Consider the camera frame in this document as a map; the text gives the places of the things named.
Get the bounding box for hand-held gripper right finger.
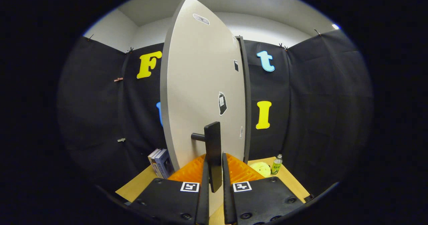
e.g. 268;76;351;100
222;152;315;225

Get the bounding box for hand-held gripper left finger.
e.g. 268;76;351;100
129;153;210;225

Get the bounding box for pale yellow plush item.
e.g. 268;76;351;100
249;161;272;178

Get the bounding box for green label plastic bottle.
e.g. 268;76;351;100
271;154;283;175

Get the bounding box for black backdrop cloth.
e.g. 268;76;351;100
57;29;374;199

